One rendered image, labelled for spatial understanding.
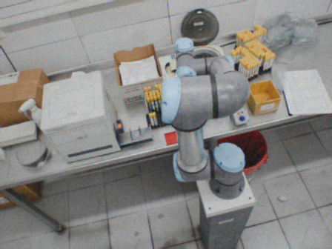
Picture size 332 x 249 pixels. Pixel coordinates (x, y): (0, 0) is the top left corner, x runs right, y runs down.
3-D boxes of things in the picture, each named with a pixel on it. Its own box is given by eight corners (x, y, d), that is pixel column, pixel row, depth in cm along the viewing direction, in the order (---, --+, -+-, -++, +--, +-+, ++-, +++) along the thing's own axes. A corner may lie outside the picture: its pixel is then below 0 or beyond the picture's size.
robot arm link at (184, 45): (174, 50, 110) (173, 36, 115) (176, 70, 119) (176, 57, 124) (194, 48, 110) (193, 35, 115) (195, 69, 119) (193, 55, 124)
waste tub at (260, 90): (253, 116, 145) (256, 104, 137) (244, 97, 153) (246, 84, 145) (278, 110, 146) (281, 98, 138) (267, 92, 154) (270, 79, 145)
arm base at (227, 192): (247, 198, 116) (250, 187, 109) (210, 201, 118) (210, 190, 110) (241, 167, 126) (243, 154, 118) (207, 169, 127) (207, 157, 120)
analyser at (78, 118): (67, 164, 141) (38, 130, 116) (67, 121, 157) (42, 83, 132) (127, 150, 142) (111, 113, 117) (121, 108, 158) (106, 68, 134)
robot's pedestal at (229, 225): (236, 247, 190) (256, 202, 120) (207, 255, 189) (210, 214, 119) (226, 219, 202) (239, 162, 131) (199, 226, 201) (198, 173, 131)
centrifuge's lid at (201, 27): (179, 12, 149) (178, 6, 155) (182, 52, 167) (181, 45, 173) (219, 7, 148) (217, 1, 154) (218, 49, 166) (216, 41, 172)
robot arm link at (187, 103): (214, 184, 112) (218, 101, 66) (176, 187, 113) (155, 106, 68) (210, 157, 118) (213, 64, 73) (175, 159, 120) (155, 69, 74)
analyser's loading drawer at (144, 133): (113, 148, 141) (110, 143, 136) (112, 138, 144) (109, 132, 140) (153, 138, 141) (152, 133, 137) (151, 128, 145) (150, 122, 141)
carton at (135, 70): (123, 105, 159) (117, 87, 147) (118, 70, 176) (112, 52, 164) (167, 95, 160) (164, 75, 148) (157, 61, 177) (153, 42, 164)
